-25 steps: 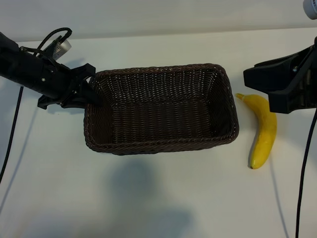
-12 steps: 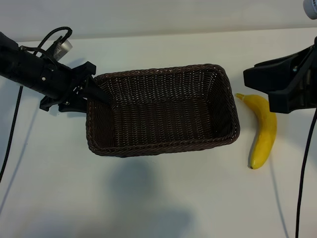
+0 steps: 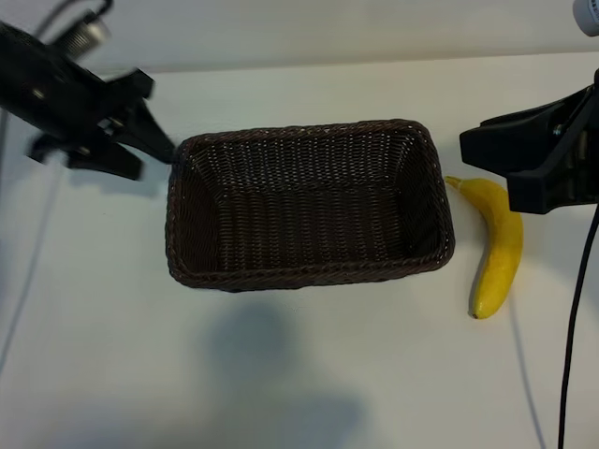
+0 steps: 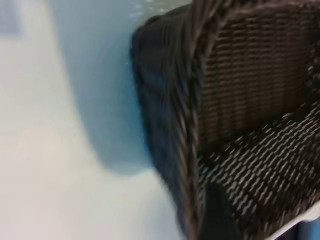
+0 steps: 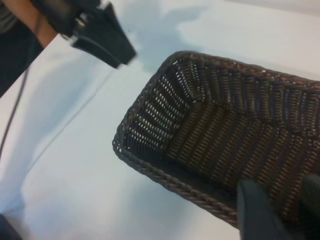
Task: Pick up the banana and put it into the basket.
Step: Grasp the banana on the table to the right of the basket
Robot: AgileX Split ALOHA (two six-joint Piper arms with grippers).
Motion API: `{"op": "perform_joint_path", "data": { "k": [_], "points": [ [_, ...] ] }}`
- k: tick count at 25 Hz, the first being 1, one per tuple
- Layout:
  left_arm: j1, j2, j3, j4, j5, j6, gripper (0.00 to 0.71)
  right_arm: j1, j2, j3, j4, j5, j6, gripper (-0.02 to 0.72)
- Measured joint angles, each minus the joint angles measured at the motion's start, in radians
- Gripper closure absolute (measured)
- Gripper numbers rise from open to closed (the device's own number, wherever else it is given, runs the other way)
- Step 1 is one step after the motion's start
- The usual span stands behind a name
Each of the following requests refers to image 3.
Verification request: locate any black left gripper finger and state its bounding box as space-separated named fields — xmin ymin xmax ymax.
xmin=116 ymin=99 xmax=178 ymax=165
xmin=67 ymin=138 xmax=144 ymax=182

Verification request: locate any dark brown wicker basket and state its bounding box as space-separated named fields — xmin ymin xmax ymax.
xmin=164 ymin=118 xmax=457 ymax=294

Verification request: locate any white cylindrical connector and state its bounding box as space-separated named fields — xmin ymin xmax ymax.
xmin=572 ymin=0 xmax=599 ymax=36

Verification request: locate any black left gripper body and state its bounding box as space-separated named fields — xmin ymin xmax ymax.
xmin=25 ymin=51 xmax=156 ymax=164

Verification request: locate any silver threaded cable connector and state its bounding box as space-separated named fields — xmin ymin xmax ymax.
xmin=59 ymin=18 xmax=112 ymax=54

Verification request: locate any yellow banana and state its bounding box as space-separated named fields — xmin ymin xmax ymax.
xmin=443 ymin=174 xmax=524 ymax=321

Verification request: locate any thin black cable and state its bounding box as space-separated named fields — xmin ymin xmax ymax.
xmin=32 ymin=0 xmax=115 ymax=39

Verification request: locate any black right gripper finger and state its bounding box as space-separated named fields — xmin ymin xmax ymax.
xmin=507 ymin=87 xmax=599 ymax=215
xmin=459 ymin=89 xmax=589 ymax=175

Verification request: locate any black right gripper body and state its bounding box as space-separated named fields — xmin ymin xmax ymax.
xmin=559 ymin=104 xmax=599 ymax=197

